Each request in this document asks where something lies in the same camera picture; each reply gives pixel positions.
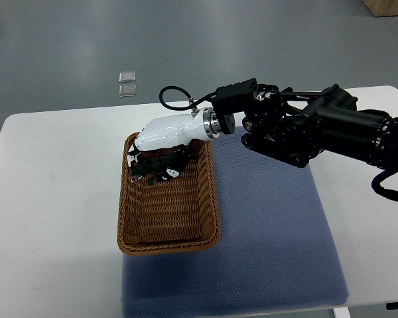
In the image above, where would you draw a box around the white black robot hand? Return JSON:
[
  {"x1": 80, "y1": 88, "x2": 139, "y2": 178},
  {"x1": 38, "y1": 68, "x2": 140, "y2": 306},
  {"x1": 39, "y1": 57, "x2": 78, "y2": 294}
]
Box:
[{"x1": 127, "y1": 107, "x2": 222, "y2": 180}]

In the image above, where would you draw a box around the dark toy crocodile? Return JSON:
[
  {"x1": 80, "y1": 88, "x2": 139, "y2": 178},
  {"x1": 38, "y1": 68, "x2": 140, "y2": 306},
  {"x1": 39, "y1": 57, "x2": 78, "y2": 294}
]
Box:
[{"x1": 130, "y1": 152, "x2": 174, "y2": 186}]

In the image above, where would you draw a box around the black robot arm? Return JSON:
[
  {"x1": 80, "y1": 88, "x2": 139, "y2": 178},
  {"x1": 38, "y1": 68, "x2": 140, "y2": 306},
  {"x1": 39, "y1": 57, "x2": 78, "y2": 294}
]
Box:
[{"x1": 209, "y1": 78, "x2": 398, "y2": 202}]

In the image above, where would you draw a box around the brown wicker basket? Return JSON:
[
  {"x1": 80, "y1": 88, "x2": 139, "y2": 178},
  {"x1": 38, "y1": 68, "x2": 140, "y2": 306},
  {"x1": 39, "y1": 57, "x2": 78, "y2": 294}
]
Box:
[{"x1": 117, "y1": 133, "x2": 221, "y2": 256}]

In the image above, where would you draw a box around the upper clear floor tile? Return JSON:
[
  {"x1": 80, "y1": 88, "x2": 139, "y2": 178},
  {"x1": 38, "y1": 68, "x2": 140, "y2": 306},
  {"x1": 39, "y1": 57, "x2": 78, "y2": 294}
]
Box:
[{"x1": 119, "y1": 71, "x2": 136, "y2": 83}]

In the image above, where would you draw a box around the blue quilted mat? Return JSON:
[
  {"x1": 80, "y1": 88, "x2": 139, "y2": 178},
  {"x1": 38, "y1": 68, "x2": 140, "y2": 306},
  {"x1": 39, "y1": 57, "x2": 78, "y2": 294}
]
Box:
[{"x1": 121, "y1": 129, "x2": 348, "y2": 317}]

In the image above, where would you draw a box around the wooden box corner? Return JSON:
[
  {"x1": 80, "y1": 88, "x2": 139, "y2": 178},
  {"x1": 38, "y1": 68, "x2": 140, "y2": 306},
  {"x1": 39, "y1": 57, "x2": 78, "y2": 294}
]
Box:
[{"x1": 362, "y1": 0, "x2": 398, "y2": 17}]

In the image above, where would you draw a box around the white table leg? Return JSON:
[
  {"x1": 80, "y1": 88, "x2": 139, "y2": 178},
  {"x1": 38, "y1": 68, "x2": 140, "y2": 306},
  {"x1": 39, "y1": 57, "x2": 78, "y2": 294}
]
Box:
[{"x1": 332, "y1": 307, "x2": 351, "y2": 318}]

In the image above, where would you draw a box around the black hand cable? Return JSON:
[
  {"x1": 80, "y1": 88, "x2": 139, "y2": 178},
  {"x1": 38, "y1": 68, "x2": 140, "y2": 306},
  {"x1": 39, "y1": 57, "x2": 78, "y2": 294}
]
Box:
[{"x1": 159, "y1": 86, "x2": 216, "y2": 117}]

